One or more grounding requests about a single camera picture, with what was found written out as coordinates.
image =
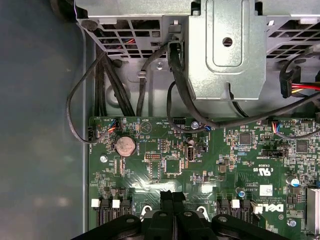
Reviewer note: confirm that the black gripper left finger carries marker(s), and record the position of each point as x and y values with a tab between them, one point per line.
162	225

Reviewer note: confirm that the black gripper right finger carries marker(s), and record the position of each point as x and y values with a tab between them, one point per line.
190	226

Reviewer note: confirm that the green motherboard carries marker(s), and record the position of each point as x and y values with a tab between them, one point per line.
215	175

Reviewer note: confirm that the internal USB port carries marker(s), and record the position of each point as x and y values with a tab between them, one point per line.
190	153

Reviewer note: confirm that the coin cell battery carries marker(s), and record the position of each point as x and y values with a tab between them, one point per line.
125	146

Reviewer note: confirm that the silver chipset heatsink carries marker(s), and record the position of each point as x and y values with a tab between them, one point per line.
313	212

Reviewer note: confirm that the silver metal drive cage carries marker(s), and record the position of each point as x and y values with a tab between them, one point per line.
225	75

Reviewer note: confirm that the black PC case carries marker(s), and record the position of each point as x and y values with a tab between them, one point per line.
37	125

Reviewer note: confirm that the black power connector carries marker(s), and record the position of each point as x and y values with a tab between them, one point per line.
286	82

